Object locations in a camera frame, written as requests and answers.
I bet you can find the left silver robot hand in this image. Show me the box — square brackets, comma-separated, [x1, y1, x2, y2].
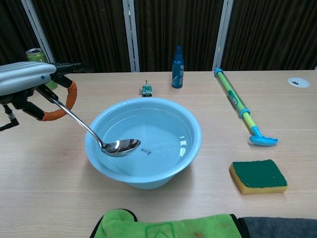
[0, 61, 95, 132]

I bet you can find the steel ladle black handle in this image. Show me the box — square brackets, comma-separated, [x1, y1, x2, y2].
[36, 86, 141, 158]

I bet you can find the light blue plastic basin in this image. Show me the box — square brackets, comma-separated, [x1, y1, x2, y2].
[84, 97, 203, 190]

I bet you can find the yellow green water pump toy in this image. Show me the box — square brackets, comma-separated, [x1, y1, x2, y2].
[214, 67, 279, 147]

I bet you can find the green energy drink can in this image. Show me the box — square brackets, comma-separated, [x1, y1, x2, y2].
[25, 48, 58, 90]

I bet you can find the small green toy tank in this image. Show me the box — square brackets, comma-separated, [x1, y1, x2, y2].
[139, 79, 153, 97]

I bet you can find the dark blue spray bottle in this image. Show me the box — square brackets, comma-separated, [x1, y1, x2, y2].
[171, 45, 185, 89]

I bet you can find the green microfiber cloth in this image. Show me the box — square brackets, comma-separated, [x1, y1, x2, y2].
[89, 209, 245, 238]

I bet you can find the green yellow scrub sponge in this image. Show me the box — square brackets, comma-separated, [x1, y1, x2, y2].
[229, 159, 288, 195]

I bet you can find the grey cloth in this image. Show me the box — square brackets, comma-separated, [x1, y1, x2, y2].
[237, 216, 317, 238]

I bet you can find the grey metal partition post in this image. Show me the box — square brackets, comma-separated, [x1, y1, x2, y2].
[212, 0, 234, 72]
[122, 0, 141, 73]
[20, 0, 60, 74]

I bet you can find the round table cable grommet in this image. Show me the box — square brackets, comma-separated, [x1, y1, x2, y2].
[287, 77, 311, 88]

